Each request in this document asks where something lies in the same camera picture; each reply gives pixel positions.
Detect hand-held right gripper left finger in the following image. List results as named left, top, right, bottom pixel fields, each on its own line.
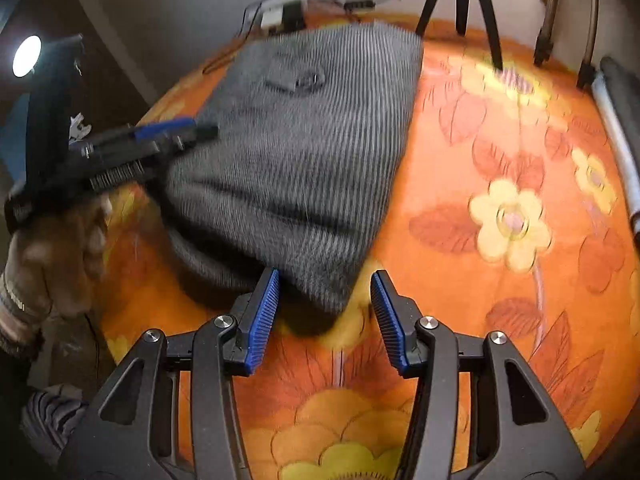
left=62, top=266, right=281, bottom=480

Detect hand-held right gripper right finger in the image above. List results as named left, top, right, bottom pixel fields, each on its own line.
left=370, top=269, right=588, bottom=480

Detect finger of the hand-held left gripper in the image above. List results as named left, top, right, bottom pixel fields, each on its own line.
left=82, top=136, right=198, bottom=174
left=127, top=116, right=219, bottom=143

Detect grey knit pants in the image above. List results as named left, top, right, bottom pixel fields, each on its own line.
left=160, top=22, right=426, bottom=317

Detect person's left forearm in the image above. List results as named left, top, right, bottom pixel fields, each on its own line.
left=0, top=270, right=54, bottom=358

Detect person's left hand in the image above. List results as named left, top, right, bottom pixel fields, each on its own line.
left=11, top=194, right=109, bottom=318

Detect blue cloth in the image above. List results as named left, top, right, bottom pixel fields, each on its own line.
left=0, top=100, right=31, bottom=176

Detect white clip lamp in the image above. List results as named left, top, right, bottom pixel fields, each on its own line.
left=11, top=35, right=96, bottom=144

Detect orange floral bedsheet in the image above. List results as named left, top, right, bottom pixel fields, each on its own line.
left=97, top=12, right=640, bottom=480

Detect black plug adapter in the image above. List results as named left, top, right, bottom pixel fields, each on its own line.
left=282, top=2, right=307, bottom=32

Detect person's striped clothing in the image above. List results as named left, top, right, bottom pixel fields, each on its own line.
left=21, top=384, right=92, bottom=463

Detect tall silver tripod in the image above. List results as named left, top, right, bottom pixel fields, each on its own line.
left=532, top=0, right=602, bottom=90

